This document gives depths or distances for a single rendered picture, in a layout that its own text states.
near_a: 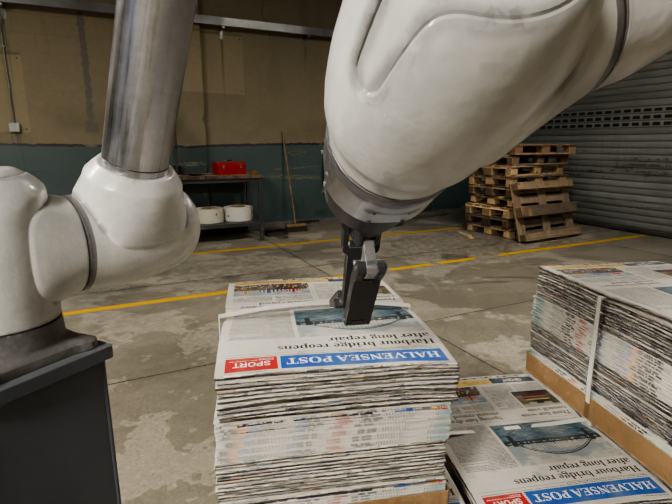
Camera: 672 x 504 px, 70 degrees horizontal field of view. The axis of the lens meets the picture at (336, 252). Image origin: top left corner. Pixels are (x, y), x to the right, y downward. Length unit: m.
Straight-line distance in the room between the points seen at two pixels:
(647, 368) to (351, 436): 0.46
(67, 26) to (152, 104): 6.43
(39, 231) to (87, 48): 6.41
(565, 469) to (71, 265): 0.79
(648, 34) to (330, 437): 0.49
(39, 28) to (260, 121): 2.87
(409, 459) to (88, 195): 0.59
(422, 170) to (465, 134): 0.04
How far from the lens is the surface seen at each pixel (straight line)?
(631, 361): 0.88
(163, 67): 0.74
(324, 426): 0.60
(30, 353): 0.80
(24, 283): 0.77
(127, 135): 0.77
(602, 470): 0.88
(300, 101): 7.62
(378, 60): 0.20
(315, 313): 0.72
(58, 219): 0.78
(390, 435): 0.62
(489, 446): 0.87
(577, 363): 0.98
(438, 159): 0.23
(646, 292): 0.95
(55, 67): 7.09
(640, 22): 0.30
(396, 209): 0.31
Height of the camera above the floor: 1.31
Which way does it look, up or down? 13 degrees down
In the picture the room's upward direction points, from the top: straight up
